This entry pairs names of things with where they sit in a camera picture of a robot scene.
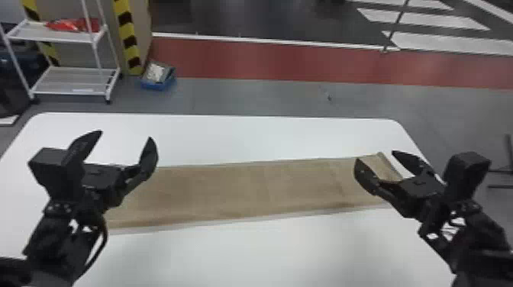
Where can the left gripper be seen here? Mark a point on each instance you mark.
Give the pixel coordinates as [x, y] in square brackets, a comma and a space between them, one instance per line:
[100, 182]

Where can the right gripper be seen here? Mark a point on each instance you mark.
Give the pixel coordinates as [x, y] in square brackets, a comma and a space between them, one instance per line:
[417, 192]

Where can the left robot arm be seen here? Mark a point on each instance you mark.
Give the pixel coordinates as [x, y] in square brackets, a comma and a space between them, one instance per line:
[48, 244]

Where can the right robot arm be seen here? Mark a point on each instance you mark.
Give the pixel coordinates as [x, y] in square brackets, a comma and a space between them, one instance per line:
[469, 244]

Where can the white shelf trolley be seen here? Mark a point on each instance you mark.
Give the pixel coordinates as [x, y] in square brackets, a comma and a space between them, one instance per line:
[72, 80]

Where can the blue tray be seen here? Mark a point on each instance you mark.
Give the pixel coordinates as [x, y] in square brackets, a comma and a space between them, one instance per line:
[158, 76]

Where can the beige towel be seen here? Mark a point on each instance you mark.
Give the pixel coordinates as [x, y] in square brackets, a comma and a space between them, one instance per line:
[240, 192]

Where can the red snack packet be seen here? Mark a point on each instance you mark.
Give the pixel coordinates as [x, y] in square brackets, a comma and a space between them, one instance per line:
[64, 25]

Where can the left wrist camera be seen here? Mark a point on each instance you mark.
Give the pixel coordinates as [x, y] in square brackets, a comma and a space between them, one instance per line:
[56, 170]

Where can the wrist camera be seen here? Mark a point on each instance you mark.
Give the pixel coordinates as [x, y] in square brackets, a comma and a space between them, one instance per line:
[465, 172]
[56, 170]

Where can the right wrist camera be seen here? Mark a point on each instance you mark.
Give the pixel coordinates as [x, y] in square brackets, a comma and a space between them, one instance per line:
[465, 172]

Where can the striped post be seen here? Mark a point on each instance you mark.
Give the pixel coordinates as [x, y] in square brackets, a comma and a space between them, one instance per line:
[127, 36]
[42, 32]

